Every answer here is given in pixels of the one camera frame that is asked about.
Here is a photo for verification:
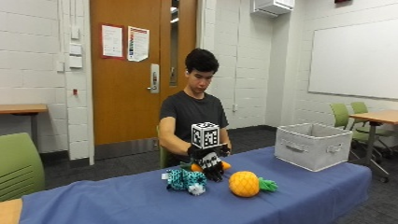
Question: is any orange plush toy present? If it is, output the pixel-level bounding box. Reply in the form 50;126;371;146
180;160;234;174

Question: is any teal patterned plush toy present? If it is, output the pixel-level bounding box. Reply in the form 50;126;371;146
162;168;210;197

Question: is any yellow pineapple plush toy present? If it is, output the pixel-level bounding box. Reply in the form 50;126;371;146
228;170;279;199

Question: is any white cube with black markers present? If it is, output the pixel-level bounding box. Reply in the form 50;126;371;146
191;121;222;150

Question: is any green chair behind person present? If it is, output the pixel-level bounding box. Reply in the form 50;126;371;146
156;124;170;169

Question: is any blue tablecloth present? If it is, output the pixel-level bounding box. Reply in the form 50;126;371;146
18;146;373;224

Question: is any the person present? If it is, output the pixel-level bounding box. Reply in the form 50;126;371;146
159;48;234;169

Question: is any metal door kick plate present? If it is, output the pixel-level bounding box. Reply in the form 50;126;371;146
94;137;162;161

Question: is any grey fabric storage bin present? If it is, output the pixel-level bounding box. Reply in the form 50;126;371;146
275;122;355;173

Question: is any brown wooden door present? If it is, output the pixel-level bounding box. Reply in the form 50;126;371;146
90;0;200;147

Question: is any green chair with metal legs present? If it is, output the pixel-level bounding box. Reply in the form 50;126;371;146
331;103;377;162
351;101;397;157

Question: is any narrow door window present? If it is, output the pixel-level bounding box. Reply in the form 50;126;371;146
168;0;180;88

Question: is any wooden table with metal legs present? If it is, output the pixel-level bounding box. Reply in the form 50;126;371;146
349;109;398;184

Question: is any colourful printed paper sheet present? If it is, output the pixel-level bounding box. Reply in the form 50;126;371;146
127;25;151;63

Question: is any large green chair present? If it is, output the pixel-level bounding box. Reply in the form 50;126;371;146
0;132;47;203

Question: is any white paper with red edge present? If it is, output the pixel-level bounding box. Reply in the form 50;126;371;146
102;23;124;60

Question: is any white whiteboard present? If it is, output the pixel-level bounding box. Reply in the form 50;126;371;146
308;19;398;101

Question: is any wooden table with grey leg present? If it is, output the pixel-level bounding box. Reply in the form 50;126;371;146
0;103;50;151

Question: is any metal door handle plate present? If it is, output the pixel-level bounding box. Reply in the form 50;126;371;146
146;63;162;94

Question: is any white wall switch box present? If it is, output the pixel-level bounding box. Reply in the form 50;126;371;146
67;55;86;69
67;43;84;57

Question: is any white wall air unit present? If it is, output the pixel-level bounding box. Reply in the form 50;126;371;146
251;0;296;19

